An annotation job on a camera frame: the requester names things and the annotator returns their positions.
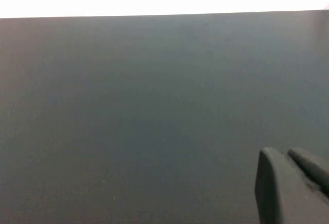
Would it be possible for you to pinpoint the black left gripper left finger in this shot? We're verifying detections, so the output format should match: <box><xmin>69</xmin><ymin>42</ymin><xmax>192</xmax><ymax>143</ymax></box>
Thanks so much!
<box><xmin>254</xmin><ymin>146</ymin><xmax>329</xmax><ymax>224</ymax></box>

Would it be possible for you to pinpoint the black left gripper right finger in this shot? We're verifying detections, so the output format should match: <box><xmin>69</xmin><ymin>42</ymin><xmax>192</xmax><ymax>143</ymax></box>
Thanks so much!
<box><xmin>287</xmin><ymin>147</ymin><xmax>329</xmax><ymax>192</ymax></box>

